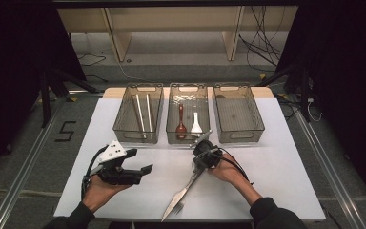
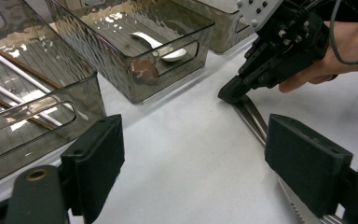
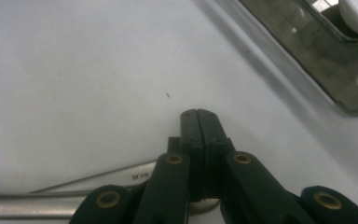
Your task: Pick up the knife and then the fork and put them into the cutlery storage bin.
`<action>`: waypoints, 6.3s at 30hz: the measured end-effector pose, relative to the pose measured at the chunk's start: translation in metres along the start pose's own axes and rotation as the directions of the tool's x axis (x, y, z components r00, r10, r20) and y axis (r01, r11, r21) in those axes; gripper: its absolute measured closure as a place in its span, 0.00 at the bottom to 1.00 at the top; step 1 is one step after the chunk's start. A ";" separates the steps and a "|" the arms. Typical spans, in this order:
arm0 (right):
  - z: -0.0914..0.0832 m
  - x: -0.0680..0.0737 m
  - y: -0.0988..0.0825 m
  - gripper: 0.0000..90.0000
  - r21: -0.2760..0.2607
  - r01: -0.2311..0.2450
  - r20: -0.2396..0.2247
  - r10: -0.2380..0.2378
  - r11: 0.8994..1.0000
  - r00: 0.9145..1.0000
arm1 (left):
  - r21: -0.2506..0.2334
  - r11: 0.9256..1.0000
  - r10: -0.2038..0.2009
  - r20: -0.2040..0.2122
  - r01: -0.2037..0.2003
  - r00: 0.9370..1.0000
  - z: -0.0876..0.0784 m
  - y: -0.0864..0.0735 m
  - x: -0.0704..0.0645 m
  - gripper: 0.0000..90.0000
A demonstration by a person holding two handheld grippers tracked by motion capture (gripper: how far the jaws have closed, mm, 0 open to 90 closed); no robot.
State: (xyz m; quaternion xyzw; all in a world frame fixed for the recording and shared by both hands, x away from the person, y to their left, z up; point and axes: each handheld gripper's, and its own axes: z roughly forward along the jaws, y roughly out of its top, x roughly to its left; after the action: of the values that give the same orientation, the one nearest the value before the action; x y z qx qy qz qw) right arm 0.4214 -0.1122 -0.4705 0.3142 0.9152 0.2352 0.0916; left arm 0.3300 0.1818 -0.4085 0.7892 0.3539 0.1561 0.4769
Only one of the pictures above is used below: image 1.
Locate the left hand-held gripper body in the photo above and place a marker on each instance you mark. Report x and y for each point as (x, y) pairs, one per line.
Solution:
(112, 152)

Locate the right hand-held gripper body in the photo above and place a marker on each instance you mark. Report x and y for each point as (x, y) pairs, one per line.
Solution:
(208, 152)

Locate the smoky clear plastic bin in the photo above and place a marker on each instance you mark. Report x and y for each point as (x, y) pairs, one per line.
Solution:
(187, 95)
(127, 127)
(238, 117)

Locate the white ceramic spoon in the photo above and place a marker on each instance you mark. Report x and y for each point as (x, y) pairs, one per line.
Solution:
(196, 128)

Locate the brown wooden spoon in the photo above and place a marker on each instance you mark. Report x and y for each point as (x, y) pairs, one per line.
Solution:
(181, 129)

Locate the white chopstick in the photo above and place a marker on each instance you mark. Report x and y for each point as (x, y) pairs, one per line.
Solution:
(140, 116)
(149, 113)

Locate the metal table knife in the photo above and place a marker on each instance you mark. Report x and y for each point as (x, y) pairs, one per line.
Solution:
(176, 202)

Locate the metal fork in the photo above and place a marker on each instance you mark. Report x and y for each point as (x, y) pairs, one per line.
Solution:
(178, 209)

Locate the person's right hand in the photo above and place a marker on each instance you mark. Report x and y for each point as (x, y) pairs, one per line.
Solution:
(230, 171)

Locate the person's left hand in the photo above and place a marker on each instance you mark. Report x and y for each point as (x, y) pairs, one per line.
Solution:
(98, 192)

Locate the black metal stand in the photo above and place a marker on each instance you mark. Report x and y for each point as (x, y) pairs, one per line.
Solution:
(45, 101)
(304, 95)

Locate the black curtain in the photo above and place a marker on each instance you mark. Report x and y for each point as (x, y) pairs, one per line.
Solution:
(346, 95)
(12, 79)

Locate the light wooden desk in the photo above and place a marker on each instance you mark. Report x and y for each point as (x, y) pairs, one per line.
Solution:
(171, 19)

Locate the metal floor rail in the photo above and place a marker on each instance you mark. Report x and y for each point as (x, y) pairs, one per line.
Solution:
(330, 178)
(19, 184)

